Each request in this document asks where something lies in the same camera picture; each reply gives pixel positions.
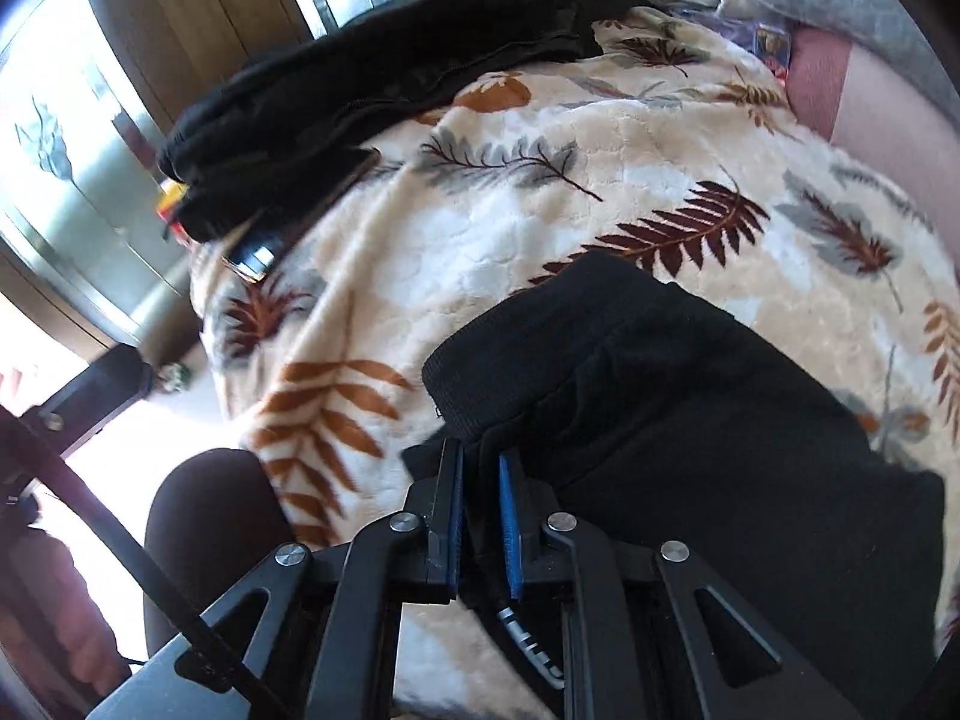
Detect person's leg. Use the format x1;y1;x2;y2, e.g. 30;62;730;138
142;446;301;661

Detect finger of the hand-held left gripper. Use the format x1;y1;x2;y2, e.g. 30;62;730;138
30;358;155;460

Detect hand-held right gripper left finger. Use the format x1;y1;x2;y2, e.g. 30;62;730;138
176;439;467;720

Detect leaf-print fleece blanket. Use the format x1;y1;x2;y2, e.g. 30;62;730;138
187;0;960;713

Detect black phone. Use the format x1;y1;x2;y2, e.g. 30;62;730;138
223;229;287;284

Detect black jacket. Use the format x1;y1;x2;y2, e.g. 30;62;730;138
156;0;653;245

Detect pink quilted mattress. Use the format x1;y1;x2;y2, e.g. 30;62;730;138
784;26;953;233

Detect colourful small packet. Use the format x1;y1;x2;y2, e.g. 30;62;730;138
754;25;797;82

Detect black pants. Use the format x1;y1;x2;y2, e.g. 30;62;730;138
401;249;946;691

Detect yellow red packet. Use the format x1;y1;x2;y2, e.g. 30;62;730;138
154;180;190;239

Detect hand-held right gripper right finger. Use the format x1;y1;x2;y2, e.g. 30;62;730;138
497;450;863;720

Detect black cable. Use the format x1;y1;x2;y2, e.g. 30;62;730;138
0;403;293;720

